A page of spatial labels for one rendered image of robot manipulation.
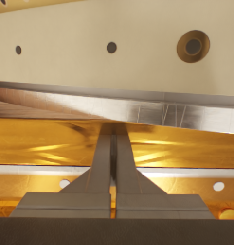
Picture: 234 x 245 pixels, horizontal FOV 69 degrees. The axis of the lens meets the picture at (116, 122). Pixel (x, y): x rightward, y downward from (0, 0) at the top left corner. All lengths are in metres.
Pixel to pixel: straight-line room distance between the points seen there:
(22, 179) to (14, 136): 0.05
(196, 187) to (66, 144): 0.14
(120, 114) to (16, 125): 0.09
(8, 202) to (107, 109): 0.14
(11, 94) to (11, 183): 0.11
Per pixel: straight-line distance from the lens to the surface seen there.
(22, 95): 0.23
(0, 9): 0.24
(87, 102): 0.16
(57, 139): 0.17
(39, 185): 0.20
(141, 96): 0.16
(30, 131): 0.17
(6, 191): 0.21
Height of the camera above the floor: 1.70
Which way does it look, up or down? 17 degrees up
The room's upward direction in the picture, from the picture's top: 178 degrees counter-clockwise
